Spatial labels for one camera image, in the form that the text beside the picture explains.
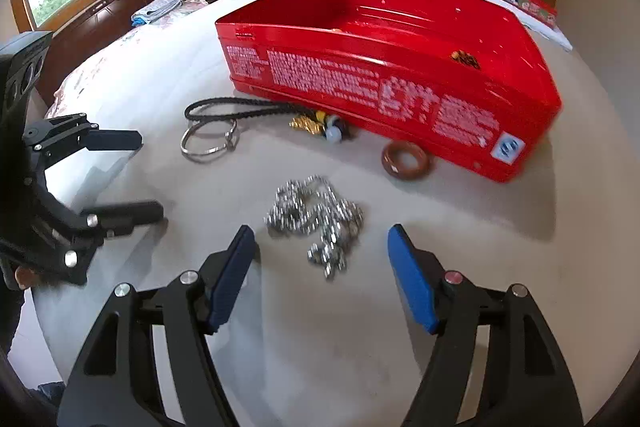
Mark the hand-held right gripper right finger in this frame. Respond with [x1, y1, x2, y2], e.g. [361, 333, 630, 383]
[387, 223, 586, 427]

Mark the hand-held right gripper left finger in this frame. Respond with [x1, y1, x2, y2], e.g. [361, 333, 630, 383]
[56, 224, 260, 427]

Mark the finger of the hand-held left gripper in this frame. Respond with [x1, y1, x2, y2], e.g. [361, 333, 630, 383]
[22, 113, 144, 168]
[30, 177, 165, 287]

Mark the silver chain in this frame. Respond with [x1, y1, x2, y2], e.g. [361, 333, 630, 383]
[264, 175, 365, 280]

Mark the red tin box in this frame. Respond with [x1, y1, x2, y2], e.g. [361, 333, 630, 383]
[215, 0, 565, 184]

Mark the brown bead bracelet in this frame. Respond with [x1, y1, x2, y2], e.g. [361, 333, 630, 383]
[450, 49, 482, 71]

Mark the dark wooden headboard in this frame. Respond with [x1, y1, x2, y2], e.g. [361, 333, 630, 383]
[10, 0, 187, 108]

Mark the folded blue grey cloth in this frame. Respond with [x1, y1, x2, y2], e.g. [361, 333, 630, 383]
[131, 0, 183, 26]

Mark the floral blanket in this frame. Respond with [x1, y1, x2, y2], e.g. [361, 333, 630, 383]
[45, 0, 217, 118]

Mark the silver key ring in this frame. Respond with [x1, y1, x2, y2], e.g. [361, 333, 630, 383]
[180, 119, 240, 162]

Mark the brown ring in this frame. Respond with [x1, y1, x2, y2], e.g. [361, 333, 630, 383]
[381, 142, 433, 182]

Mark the black cord keychain gold charm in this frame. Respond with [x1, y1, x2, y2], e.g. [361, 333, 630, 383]
[184, 98, 358, 142]

